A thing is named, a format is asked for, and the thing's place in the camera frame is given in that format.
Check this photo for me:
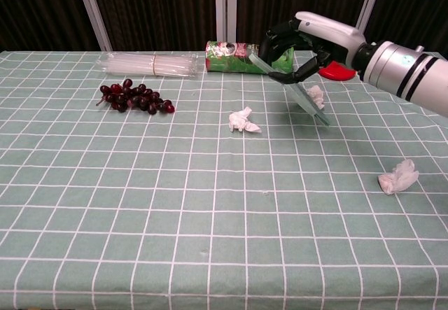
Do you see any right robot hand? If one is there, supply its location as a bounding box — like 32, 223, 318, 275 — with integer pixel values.
258, 10, 368, 84

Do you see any clear pack of white straws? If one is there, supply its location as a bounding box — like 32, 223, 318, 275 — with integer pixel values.
97, 51, 206, 80

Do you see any tissue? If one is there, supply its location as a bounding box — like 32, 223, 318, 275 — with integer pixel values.
377, 158, 420, 196
227, 106, 263, 134
304, 85, 326, 111

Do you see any white metal frame post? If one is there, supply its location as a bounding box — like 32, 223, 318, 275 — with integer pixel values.
73, 0, 113, 52
214, 0, 238, 43
355, 0, 386, 37

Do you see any dark red grape bunch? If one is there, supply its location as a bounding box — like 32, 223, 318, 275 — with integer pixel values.
95, 78, 176, 115

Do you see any green white checked tablecloth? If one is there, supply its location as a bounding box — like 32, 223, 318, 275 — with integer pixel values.
0, 49, 448, 310

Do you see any green chips can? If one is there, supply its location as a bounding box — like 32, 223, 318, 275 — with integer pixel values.
204, 41, 295, 77

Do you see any light green hand brush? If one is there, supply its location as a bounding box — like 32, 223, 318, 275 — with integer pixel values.
248, 52, 332, 128

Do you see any red round plastic lid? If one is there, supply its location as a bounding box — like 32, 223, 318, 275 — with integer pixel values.
318, 61, 358, 83

